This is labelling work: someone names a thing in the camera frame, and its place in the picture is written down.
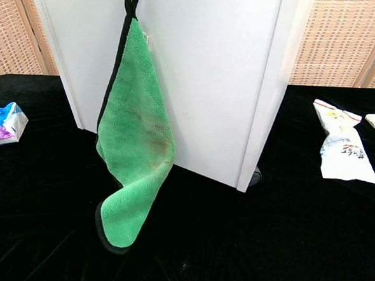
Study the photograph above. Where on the white snack packet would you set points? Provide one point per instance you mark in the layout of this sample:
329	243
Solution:
342	153

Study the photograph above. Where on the woven rattan screen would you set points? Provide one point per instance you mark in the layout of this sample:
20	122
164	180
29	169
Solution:
340	41
9	31

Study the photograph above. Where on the green microfibre cloth black trim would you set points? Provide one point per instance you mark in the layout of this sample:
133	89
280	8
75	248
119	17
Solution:
134	127

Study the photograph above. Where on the black velvet tablecloth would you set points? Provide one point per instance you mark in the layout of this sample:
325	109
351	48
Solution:
263	247

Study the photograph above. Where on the white cabinet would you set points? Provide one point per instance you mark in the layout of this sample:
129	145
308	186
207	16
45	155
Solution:
210	84

